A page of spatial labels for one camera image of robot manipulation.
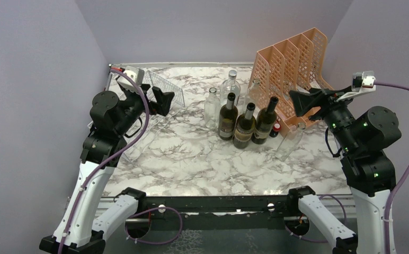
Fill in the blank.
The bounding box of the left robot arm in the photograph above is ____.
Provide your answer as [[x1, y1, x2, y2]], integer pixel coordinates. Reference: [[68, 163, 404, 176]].
[[39, 84, 175, 253]]

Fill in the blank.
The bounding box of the peach plastic file organizer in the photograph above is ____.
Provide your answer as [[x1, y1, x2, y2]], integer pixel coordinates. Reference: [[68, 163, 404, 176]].
[[250, 28, 331, 137]]

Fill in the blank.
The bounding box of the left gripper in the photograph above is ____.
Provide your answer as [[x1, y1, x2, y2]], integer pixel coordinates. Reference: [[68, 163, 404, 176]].
[[115, 83, 175, 136]]

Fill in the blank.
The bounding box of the green wine bottle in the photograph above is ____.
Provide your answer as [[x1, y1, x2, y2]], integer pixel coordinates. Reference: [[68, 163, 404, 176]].
[[233, 102, 256, 149], [218, 92, 238, 140], [251, 96, 279, 144]]

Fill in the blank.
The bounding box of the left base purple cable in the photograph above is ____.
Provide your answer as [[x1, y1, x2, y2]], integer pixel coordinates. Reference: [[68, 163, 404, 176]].
[[125, 206, 184, 246]]

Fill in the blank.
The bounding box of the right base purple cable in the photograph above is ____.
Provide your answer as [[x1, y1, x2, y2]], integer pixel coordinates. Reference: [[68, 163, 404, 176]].
[[284, 194, 348, 244]]

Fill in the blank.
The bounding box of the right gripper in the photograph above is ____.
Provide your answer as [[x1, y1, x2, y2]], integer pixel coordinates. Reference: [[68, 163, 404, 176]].
[[289, 84, 360, 152]]

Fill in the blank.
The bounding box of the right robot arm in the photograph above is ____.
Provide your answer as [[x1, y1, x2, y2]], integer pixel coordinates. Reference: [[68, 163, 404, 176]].
[[290, 88, 402, 198]]

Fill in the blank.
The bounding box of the small red capped bottle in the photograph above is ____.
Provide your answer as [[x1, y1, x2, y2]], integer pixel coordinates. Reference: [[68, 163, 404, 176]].
[[269, 122, 281, 138]]

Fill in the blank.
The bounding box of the black mounting rail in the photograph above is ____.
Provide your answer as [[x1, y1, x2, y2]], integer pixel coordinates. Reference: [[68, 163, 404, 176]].
[[113, 194, 332, 232]]

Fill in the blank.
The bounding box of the clear round liquor bottle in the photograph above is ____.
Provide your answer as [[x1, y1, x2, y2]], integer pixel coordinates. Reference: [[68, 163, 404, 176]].
[[220, 69, 241, 106]]

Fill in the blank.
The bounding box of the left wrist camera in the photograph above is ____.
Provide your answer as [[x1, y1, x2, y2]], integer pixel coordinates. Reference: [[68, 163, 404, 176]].
[[116, 66, 145, 93]]

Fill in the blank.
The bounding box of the small clear glass bottle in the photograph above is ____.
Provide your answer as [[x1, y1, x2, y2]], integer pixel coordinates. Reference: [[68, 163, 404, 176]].
[[204, 87, 220, 130]]

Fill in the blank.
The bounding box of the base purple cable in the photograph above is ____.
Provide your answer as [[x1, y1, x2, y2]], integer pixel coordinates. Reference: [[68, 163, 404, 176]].
[[125, 206, 184, 246], [284, 194, 348, 244]]

